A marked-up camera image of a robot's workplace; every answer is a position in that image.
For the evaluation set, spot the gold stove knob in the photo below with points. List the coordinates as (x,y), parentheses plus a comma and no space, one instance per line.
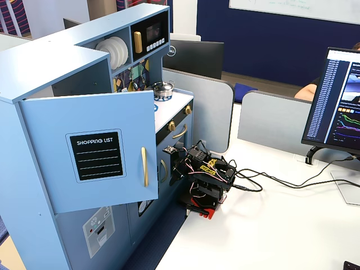
(171,126)
(188,110)

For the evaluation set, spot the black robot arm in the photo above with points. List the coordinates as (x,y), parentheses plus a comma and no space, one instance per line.
(204,180)

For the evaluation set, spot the steel slotted skimmer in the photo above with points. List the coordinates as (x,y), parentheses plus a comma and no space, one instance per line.
(135,85)

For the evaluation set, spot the gray desk divider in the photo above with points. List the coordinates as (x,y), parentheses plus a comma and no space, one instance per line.
(208,112)
(270,121)

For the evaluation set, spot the steel toy pot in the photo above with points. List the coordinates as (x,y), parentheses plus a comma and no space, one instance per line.
(164,92)

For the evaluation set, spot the blue toy kitchen unit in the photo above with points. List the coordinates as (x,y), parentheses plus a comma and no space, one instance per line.
(28,70)

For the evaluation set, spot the black Dell monitor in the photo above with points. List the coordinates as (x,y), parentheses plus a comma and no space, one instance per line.
(197,59)

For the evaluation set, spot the dark monitor back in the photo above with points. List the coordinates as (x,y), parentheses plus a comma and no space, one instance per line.
(70,24)

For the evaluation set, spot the silver flat monitor base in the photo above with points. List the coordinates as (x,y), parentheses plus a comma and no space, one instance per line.
(348,188)

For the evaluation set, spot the steel slotted spatula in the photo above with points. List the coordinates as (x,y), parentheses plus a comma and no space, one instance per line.
(143,74)

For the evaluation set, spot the small black device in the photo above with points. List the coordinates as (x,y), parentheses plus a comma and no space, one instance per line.
(353,265)

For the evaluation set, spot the white whiteboard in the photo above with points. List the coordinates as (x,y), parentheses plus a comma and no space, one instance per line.
(295,7)

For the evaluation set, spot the monitor showing graphs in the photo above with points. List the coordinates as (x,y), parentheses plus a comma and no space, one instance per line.
(332,92)

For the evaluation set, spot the black toy microwave door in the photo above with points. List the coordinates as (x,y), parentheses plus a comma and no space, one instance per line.
(153,28)

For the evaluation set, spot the small wrist camera board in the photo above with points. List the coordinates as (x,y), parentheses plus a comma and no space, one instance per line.
(169,150)

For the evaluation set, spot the steel pot lid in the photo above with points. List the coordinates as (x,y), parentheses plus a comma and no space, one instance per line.
(161,85)

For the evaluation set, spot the white toy plate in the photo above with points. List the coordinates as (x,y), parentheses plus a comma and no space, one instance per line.
(126,52)
(104,53)
(119,53)

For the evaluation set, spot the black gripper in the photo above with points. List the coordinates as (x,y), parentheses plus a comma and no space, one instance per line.
(178,170)

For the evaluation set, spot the white partition panel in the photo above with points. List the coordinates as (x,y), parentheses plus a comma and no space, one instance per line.
(185,37)

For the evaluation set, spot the red table clamp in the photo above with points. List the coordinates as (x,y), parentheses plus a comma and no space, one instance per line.
(209,213)

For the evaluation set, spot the blue shopping list fridge door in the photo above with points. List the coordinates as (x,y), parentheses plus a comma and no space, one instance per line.
(42,154)

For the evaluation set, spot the person in black shirt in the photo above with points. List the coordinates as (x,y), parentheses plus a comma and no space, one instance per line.
(306,91)

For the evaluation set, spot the blue office chair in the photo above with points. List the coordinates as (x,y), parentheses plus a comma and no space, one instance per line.
(247,91)

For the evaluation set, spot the black monitor stand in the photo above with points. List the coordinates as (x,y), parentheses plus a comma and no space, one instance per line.
(312,154)

